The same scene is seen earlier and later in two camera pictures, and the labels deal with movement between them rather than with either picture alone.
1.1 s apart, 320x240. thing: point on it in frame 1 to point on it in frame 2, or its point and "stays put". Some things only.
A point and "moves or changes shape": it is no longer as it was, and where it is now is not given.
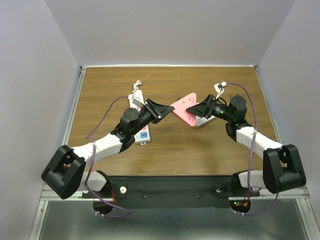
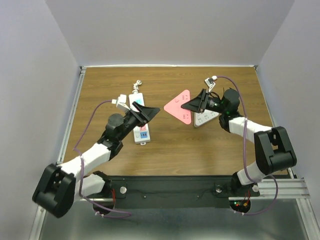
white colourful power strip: (143, 136) stays put
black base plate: (171, 192) stays put
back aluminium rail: (169, 67) stays put
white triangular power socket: (200, 121) stays put
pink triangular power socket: (180, 106) moves or changes shape
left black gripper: (159, 111) to (145, 115)
